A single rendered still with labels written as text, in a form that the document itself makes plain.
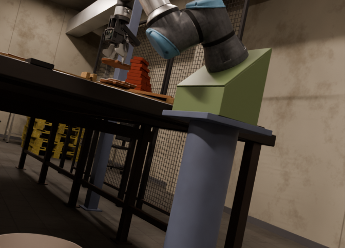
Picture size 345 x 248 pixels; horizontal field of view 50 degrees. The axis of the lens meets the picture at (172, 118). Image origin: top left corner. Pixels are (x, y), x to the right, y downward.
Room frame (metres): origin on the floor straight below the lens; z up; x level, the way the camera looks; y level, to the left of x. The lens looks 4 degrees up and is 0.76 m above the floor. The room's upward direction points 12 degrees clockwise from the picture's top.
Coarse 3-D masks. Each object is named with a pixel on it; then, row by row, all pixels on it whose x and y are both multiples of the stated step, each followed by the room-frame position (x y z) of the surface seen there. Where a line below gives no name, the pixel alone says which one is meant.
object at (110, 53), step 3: (111, 45) 1.63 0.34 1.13; (108, 48) 1.63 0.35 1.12; (111, 48) 1.64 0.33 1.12; (114, 48) 1.64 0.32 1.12; (102, 51) 1.62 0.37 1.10; (105, 51) 1.63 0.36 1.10; (108, 51) 1.64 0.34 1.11; (111, 51) 1.65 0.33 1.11; (114, 51) 1.64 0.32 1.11; (105, 54) 1.64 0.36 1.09; (108, 54) 1.65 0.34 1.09; (111, 54) 1.65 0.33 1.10; (114, 54) 1.66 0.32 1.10; (108, 57) 1.65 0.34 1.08; (111, 57) 1.65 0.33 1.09
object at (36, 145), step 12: (36, 120) 7.44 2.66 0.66; (24, 132) 8.24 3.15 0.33; (36, 132) 7.27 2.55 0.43; (48, 132) 7.38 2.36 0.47; (60, 132) 7.47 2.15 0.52; (72, 132) 8.19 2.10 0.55; (36, 144) 7.27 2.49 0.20; (60, 144) 7.52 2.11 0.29; (72, 144) 7.66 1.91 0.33; (72, 156) 7.76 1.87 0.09
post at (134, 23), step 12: (132, 12) 3.49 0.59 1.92; (132, 24) 3.50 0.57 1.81; (132, 48) 3.54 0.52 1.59; (120, 60) 3.51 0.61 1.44; (120, 72) 3.50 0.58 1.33; (108, 120) 3.49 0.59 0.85; (108, 144) 3.52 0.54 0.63; (96, 156) 3.54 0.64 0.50; (108, 156) 3.54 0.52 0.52; (96, 168) 3.50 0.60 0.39; (96, 180) 3.50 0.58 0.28; (84, 204) 3.56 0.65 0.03; (96, 204) 3.53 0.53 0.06
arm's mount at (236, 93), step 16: (240, 64) 1.17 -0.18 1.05; (256, 64) 1.14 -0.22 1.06; (192, 80) 1.24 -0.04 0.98; (208, 80) 1.17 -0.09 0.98; (224, 80) 1.11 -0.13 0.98; (240, 80) 1.11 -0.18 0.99; (256, 80) 1.15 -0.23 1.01; (176, 96) 1.27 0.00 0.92; (192, 96) 1.20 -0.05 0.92; (208, 96) 1.13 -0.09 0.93; (224, 96) 1.08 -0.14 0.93; (240, 96) 1.12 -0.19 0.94; (256, 96) 1.16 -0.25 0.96; (224, 112) 1.09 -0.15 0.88; (240, 112) 1.13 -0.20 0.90; (256, 112) 1.17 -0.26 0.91
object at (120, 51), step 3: (120, 45) 1.58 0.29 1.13; (123, 45) 1.59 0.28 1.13; (117, 48) 1.56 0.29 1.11; (120, 48) 1.57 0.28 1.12; (123, 48) 1.58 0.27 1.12; (117, 51) 1.55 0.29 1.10; (120, 51) 1.57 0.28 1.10; (123, 51) 1.58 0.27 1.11; (120, 54) 1.56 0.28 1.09; (123, 54) 1.57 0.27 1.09; (126, 54) 1.58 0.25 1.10; (123, 57) 1.58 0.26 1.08; (123, 60) 1.57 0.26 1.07; (123, 63) 1.58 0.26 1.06
